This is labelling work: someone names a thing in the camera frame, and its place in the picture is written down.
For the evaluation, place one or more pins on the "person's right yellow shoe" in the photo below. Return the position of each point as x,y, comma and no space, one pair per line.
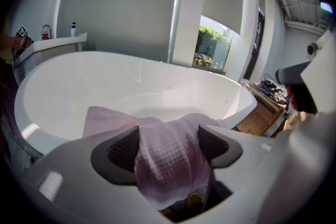
194,199

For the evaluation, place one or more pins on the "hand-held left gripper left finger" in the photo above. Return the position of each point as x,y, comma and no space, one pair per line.
78,178

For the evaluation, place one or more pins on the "large grey roller blind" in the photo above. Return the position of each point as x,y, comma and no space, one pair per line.
118,2

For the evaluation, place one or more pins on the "small cardboard box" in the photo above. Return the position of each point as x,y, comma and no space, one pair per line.
262,118

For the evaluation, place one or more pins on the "pink waffle-weave cloth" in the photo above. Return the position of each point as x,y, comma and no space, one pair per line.
168,154

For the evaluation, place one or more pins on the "person's yellow shoe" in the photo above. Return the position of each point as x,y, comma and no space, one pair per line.
194,199
166,211

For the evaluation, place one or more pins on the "person's left yellow shoe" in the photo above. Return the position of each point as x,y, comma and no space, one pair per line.
166,211

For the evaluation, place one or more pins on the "white oval bathtub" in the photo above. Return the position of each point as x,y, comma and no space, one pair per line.
78,81

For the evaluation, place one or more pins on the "chrome faucet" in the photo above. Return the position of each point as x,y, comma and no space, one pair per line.
46,25

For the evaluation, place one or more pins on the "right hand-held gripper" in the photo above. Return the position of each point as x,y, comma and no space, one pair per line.
323,73

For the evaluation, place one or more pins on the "glass window with garden view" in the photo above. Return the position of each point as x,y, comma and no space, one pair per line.
212,44

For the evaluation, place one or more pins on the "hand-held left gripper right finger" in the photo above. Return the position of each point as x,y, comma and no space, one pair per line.
262,178

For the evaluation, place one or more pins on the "white vanity cabinet with sink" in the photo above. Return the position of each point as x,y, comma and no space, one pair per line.
52,47

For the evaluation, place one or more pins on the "red packet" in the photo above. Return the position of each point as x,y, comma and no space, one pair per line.
46,36

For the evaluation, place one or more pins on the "black framed window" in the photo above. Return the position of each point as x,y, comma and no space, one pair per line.
256,42

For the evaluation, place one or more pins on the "narrow grey roller blind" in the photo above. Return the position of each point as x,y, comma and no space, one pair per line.
261,0

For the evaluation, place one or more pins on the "white spray bottle blue cap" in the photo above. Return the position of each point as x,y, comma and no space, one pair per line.
73,31

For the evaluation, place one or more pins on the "grey crumpled clothes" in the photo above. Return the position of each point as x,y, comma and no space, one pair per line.
273,91

